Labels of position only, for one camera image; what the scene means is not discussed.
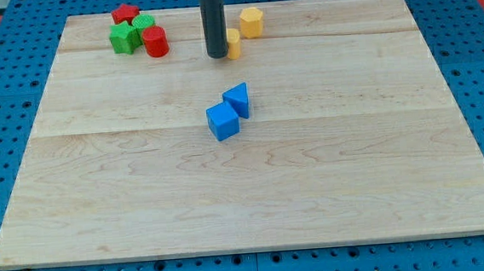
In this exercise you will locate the blue cube block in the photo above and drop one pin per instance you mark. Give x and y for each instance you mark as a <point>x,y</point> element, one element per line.
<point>223,121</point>

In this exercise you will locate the blue triangle block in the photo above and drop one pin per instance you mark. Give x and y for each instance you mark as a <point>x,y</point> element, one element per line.
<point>238,98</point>

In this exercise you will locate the yellow cylinder block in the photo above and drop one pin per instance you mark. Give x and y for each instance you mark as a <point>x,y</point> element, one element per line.
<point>234,45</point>

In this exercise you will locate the light wooden board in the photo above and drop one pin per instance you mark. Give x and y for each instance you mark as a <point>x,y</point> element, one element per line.
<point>354,137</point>

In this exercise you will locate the yellow octagon block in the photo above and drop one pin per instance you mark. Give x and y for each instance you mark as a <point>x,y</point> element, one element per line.
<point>251,22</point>

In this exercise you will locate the red cylinder block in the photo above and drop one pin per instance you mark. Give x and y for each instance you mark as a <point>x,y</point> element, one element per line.
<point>155,41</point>

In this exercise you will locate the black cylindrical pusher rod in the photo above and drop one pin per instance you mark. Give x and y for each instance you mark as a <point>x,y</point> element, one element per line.
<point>214,27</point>

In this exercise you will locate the green cylinder block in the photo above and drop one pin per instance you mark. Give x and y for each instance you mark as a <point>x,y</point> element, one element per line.
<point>142,21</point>

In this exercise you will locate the green star block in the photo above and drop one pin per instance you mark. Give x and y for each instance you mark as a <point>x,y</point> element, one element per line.
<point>124,38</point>

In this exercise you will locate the red star block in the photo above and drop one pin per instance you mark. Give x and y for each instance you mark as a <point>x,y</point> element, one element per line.
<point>125,12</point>

